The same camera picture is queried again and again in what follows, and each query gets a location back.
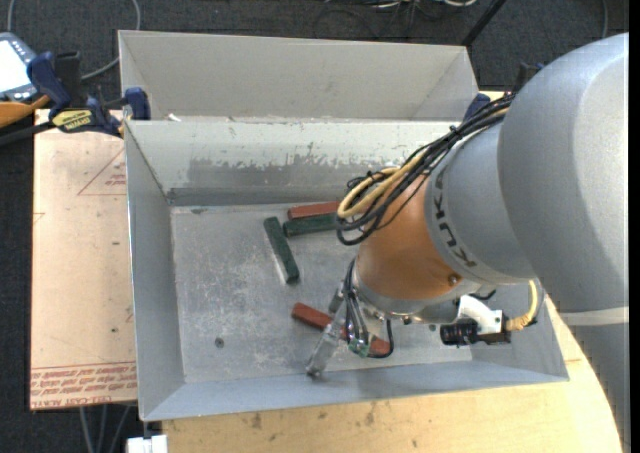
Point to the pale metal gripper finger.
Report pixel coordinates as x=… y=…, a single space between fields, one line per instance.
x=334 y=347
x=320 y=351

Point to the red-brown flat block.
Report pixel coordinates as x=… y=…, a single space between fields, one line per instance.
x=311 y=315
x=312 y=210

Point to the brown cardboard board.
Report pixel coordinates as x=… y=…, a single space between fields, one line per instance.
x=80 y=266

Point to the black cylinder on white bracket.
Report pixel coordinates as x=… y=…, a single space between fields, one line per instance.
x=470 y=332

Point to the dark green flat block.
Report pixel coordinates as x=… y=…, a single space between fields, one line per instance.
x=309 y=226
x=282 y=251

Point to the grey metal bin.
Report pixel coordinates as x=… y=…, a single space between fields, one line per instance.
x=240 y=291

